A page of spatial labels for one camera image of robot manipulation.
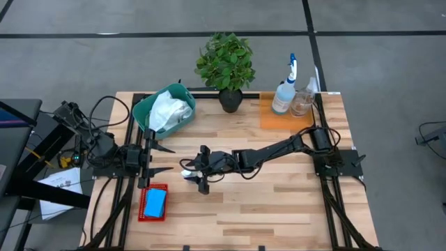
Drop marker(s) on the green potted plant black pot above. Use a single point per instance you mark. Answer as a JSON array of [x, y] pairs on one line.
[[226, 62]]

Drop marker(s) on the teal plastic bin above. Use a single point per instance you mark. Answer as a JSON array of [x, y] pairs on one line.
[[139, 115]]

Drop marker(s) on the black side desk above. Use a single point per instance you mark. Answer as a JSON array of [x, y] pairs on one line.
[[17, 139]]

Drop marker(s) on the black desk support beam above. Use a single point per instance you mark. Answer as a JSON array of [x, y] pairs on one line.
[[48, 195]]

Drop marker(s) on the white cloth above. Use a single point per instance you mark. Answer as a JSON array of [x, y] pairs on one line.
[[169, 111]]

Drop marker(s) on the yellow connector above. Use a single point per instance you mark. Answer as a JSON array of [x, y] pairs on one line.
[[64, 162]]

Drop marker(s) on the white squeeze bottle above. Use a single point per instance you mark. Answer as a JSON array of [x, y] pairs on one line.
[[190, 173]]

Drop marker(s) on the blue sponge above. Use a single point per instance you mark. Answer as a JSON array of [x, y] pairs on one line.
[[155, 202]]

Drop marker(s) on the white paper sheets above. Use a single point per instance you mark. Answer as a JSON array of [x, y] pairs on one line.
[[62, 188]]

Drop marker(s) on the orange translucent tray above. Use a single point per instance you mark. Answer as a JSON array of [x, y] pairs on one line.
[[278, 122]]

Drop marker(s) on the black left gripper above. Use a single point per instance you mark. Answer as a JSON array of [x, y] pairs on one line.
[[146, 160]]

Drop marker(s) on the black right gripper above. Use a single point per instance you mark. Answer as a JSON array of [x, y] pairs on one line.
[[217, 164]]

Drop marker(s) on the black aluminium table frame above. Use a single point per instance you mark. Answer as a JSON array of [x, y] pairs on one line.
[[202, 95]]

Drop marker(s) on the red plastic basket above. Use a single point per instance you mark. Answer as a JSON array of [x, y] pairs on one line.
[[141, 209]]

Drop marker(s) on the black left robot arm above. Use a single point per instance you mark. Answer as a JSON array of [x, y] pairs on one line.
[[101, 146]]

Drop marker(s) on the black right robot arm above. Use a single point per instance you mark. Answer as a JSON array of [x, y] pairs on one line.
[[271, 150]]

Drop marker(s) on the white spray bottle blue collar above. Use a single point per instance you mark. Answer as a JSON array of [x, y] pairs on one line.
[[284, 99]]

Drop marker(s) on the clear plastic spray bottle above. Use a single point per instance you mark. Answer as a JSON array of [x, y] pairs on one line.
[[301, 102]]

